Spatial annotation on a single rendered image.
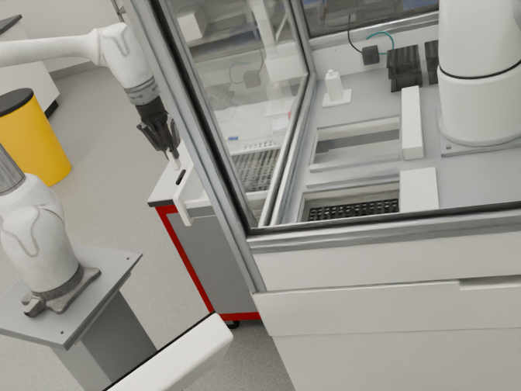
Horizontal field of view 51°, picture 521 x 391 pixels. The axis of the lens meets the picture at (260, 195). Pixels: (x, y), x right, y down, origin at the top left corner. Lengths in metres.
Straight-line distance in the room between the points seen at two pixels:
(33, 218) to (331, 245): 0.89
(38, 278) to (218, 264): 0.74
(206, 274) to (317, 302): 1.07
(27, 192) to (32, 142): 2.44
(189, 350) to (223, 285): 1.43
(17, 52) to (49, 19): 4.97
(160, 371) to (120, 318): 1.04
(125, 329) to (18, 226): 0.49
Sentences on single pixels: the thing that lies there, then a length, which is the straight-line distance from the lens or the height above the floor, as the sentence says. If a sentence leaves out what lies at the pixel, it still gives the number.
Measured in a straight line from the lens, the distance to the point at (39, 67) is 5.74.
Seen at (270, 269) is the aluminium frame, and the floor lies 1.01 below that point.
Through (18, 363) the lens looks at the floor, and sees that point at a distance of 2.99.
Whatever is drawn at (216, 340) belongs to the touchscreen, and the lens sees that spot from 0.80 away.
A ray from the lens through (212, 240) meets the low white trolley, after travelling 2.05.
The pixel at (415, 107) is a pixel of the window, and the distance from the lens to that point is 0.89.
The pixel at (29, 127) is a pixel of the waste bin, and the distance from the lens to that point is 4.17.
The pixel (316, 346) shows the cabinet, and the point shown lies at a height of 0.76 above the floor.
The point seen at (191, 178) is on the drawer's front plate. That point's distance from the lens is 1.71.
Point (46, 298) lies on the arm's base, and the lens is 1.71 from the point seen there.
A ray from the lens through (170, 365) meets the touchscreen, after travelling 0.80.
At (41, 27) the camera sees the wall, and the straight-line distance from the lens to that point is 6.58.
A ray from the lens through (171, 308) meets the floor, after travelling 2.70.
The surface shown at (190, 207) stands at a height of 0.88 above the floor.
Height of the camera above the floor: 1.74
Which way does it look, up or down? 34 degrees down
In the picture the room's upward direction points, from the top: 21 degrees counter-clockwise
